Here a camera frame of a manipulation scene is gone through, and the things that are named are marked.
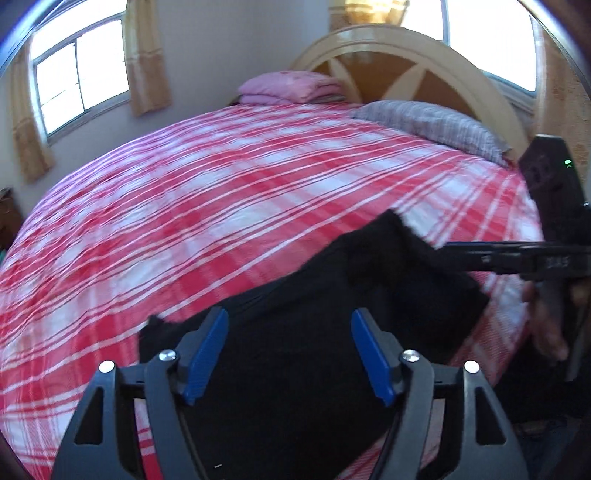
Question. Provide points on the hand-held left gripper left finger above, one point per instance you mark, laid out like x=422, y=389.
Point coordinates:
x=210, y=355

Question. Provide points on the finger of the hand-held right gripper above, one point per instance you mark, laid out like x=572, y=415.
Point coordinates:
x=485, y=257

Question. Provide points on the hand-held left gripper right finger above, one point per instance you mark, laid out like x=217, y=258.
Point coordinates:
x=371, y=360

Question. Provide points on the black pants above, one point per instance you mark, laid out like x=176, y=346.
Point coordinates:
x=300, y=369

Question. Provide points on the person's right hand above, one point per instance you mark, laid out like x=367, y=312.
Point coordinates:
x=547, y=325

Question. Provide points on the golden patterned curtain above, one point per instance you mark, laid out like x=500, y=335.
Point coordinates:
x=561, y=101
x=369, y=9

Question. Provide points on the grey striped pillow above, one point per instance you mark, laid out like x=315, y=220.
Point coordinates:
x=434, y=122

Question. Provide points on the window behind headboard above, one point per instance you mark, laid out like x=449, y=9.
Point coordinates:
x=489, y=37

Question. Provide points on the red plaid bed sheet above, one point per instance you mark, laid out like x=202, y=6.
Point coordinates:
x=184, y=184

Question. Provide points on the cream wooden headboard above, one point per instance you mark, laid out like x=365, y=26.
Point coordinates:
x=369, y=69

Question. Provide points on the dark wooden furniture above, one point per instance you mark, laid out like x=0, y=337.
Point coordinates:
x=8, y=217

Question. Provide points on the pink folded blanket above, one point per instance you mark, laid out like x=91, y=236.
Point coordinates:
x=291, y=87

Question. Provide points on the tan curtain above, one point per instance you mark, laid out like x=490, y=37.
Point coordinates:
x=30, y=138
x=145, y=69

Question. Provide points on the large sliding window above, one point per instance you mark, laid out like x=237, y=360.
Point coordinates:
x=87, y=69

